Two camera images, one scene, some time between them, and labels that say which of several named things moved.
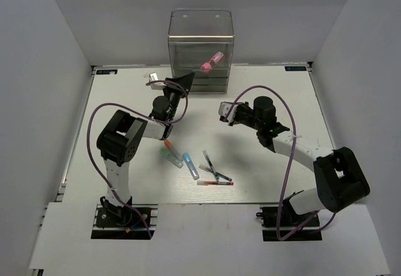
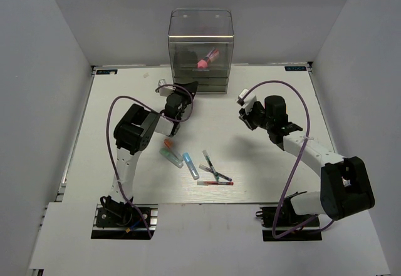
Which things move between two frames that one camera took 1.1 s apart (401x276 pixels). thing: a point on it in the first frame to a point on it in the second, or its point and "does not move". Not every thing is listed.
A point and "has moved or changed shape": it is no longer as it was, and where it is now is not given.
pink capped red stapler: [207, 66] has moved or changed shape
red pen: [213, 183] does not move
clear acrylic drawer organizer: [200, 42] does not move
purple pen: [214, 173] does not move
